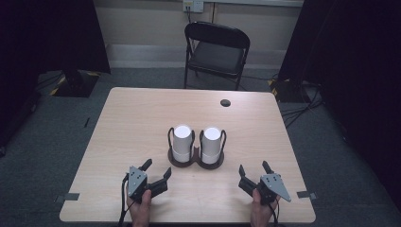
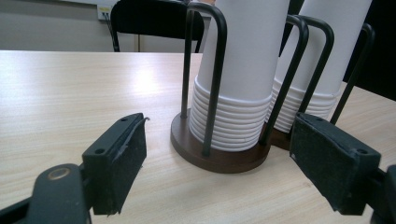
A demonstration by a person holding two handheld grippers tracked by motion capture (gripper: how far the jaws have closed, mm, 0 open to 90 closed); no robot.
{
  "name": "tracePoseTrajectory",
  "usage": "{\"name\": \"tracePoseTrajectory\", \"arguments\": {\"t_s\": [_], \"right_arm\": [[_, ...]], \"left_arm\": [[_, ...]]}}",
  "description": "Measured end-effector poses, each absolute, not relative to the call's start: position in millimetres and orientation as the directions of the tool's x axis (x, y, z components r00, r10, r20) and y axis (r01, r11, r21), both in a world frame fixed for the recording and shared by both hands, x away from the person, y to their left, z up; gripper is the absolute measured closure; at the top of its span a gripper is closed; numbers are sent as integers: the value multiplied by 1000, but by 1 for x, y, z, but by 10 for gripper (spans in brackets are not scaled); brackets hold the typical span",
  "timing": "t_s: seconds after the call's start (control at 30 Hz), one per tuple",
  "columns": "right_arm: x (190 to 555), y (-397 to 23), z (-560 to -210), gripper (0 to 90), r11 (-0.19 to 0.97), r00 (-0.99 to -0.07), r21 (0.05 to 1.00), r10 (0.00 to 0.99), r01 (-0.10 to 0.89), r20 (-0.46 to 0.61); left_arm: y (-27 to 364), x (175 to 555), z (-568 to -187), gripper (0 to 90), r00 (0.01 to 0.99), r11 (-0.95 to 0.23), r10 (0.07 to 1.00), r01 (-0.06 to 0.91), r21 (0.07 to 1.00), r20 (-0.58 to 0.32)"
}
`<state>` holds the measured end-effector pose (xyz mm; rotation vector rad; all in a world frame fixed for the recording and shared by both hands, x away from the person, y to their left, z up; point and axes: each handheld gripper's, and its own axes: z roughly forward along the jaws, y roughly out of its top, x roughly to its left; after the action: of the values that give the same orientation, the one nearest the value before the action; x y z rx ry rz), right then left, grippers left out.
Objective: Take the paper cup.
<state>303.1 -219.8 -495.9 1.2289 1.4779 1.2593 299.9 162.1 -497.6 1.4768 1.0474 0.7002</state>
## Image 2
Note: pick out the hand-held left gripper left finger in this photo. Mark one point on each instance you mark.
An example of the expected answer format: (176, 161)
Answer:
(115, 168)

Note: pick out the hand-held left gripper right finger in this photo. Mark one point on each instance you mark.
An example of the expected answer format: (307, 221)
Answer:
(333, 168)

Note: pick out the black rod wooden cup holder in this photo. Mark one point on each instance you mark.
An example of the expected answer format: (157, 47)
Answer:
(218, 163)
(280, 141)

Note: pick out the stack of white paper cups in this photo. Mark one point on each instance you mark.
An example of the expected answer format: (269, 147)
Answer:
(249, 62)
(345, 46)

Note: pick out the black chair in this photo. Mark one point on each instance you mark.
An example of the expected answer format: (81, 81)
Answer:
(149, 18)

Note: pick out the white wall outlet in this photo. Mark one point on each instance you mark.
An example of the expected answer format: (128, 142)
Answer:
(102, 9)

